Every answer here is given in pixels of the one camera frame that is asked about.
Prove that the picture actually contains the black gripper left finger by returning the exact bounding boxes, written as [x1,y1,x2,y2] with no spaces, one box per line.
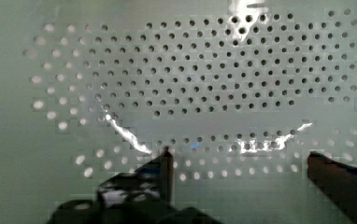
[96,147,174,207]

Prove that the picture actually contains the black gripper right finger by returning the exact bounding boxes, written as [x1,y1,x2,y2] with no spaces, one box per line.
[307,151,357,224]

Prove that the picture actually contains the green plastic strainer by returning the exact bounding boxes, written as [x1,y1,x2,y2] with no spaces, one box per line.
[0,0,357,224]

